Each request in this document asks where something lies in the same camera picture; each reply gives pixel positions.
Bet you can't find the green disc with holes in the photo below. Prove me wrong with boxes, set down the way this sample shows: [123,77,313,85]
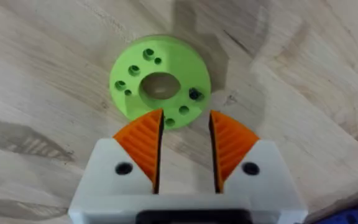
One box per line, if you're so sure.
[109,35,212,130]

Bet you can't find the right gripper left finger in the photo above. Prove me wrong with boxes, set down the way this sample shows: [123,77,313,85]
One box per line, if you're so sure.
[78,108,165,197]

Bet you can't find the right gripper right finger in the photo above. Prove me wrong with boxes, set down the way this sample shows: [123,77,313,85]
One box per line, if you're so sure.
[208,110,298,198]

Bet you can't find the blue electric screwdriver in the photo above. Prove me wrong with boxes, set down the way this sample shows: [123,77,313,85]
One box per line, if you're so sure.
[303,198,358,224]

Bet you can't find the black screw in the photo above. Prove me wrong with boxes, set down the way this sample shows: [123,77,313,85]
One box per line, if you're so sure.
[188,88,201,101]

